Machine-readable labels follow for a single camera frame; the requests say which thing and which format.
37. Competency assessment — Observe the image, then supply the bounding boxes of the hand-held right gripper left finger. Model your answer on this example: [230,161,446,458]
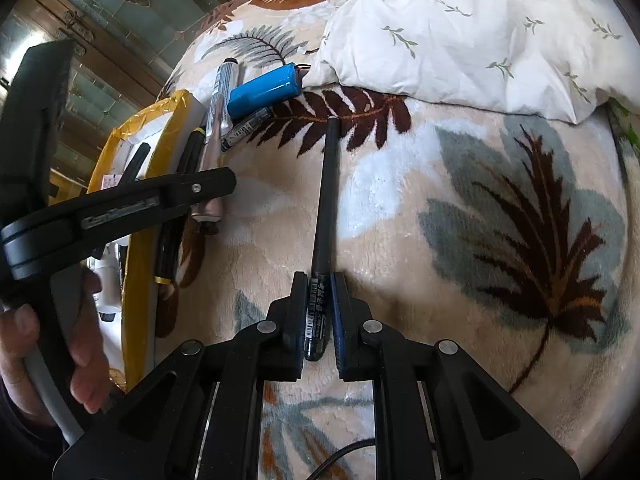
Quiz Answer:
[52,271,309,480]

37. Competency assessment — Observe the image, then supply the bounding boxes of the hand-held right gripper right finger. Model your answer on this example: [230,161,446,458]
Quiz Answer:
[329,270,581,480]

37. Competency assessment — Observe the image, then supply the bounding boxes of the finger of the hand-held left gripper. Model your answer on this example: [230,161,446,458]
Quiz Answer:
[75,166,237,255]

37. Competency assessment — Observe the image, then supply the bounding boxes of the white tray with yellow edges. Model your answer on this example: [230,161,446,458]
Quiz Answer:
[86,89,210,393]

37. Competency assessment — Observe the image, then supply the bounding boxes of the white pill bottle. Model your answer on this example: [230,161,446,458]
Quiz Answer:
[92,252,122,323]

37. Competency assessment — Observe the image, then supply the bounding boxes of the long black pen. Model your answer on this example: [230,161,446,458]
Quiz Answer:
[303,116,343,362]

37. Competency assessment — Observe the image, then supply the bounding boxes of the person's left hand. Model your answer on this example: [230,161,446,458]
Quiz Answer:
[0,269,110,428]

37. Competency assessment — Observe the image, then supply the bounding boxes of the black pen with gold rings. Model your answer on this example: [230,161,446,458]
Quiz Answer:
[154,126,207,287]

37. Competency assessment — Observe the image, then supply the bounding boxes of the rose gold tube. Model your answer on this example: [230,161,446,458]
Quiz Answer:
[189,127,227,225]

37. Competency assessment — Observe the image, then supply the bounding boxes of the small silver barcoded pen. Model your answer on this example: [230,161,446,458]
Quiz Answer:
[219,106,274,154]

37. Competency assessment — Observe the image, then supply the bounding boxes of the silver marker pen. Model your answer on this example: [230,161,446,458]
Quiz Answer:
[206,56,241,153]

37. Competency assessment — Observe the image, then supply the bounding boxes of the leaf-print blanket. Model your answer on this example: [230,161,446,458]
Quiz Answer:
[150,0,640,480]

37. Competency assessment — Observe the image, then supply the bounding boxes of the blue battery pack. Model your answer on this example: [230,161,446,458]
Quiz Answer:
[226,62,304,122]

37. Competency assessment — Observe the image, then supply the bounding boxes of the wooden glass-door cabinet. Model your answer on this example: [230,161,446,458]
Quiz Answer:
[0,0,321,171]

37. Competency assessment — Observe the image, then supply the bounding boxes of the white floral pillow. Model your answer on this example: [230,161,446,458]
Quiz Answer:
[302,0,636,126]

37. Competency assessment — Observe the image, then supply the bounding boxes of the black cable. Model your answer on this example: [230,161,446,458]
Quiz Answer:
[305,436,377,480]

